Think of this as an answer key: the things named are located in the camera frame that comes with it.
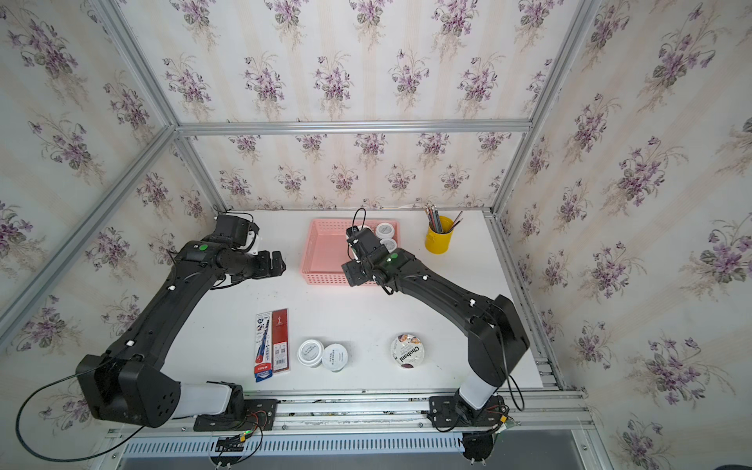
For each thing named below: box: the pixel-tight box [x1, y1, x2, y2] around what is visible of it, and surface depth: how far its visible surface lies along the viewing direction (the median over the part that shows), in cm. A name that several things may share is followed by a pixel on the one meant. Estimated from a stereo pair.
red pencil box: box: [272, 308, 289, 374], surface depth 86 cm
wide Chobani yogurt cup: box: [389, 332, 426, 370], surface depth 80 cm
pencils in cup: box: [424, 203, 465, 235], surface depth 102 cm
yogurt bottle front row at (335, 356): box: [322, 342, 349, 373], surface depth 78 cm
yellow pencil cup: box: [424, 215, 455, 255], surface depth 104 cm
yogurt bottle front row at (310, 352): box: [296, 338, 325, 369], surface depth 78 cm
